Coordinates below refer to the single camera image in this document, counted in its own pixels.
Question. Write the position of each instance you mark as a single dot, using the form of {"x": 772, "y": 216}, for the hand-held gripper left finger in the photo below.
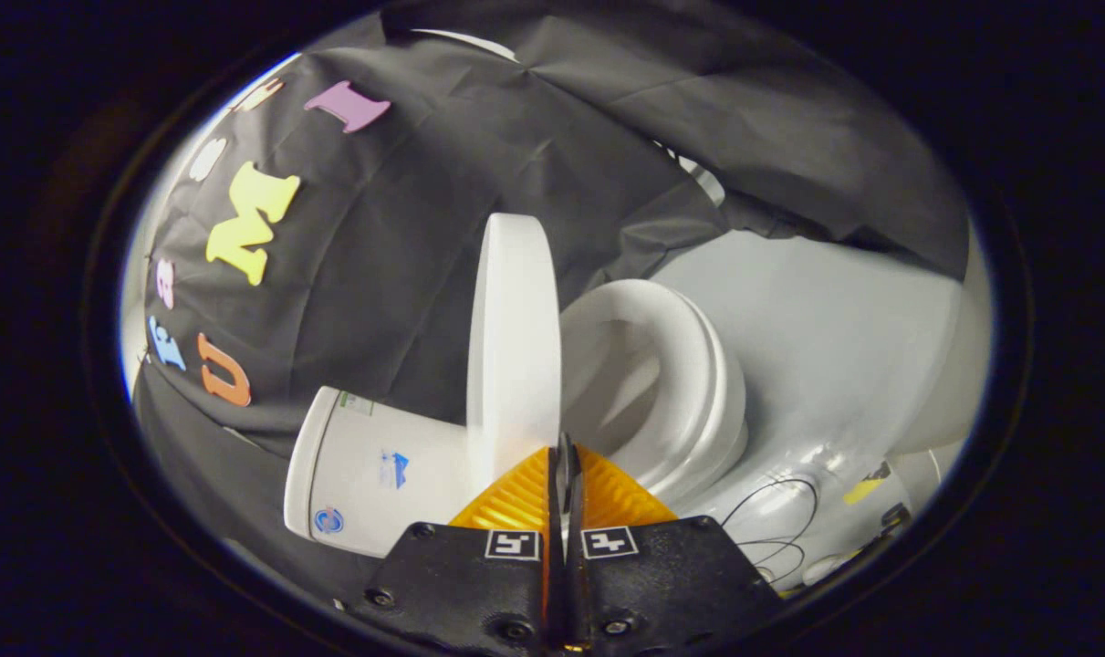
{"x": 465, "y": 584}

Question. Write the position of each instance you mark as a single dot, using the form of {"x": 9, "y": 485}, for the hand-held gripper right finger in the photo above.
{"x": 661, "y": 584}

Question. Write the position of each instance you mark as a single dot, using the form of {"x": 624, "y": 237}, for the white toilet lid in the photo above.
{"x": 514, "y": 347}

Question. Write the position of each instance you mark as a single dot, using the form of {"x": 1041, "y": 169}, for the white toilet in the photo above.
{"x": 370, "y": 474}

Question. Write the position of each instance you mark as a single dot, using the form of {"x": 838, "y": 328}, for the small yellow object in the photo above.
{"x": 864, "y": 488}

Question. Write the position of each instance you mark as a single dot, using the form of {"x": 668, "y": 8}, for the black backdrop cloth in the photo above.
{"x": 443, "y": 219}

